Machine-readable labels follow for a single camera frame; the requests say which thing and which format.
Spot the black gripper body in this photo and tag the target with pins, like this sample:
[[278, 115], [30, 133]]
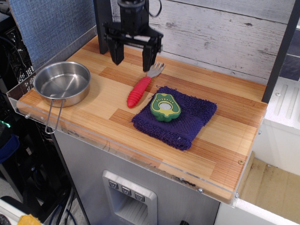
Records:
[[134, 23]]

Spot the purple towel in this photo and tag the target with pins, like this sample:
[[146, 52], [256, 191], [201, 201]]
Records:
[[181, 131]]

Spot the clear acrylic guard rail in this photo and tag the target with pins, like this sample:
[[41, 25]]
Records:
[[217, 158]]

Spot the grey dispenser panel with buttons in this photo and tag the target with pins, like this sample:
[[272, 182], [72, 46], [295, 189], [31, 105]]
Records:
[[130, 203]]

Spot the steel pan with wire handle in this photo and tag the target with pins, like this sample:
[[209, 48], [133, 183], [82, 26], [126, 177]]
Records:
[[62, 84]]

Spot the red handled metal fork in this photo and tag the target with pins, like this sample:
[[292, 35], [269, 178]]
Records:
[[137, 92]]

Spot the right dark vertical post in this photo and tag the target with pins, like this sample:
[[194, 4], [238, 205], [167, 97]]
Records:
[[285, 44]]

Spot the green avocado toy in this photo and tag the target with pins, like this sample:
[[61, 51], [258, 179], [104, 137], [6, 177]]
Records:
[[164, 107]]

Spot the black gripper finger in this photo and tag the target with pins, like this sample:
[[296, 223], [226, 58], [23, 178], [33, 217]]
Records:
[[149, 53], [116, 50]]

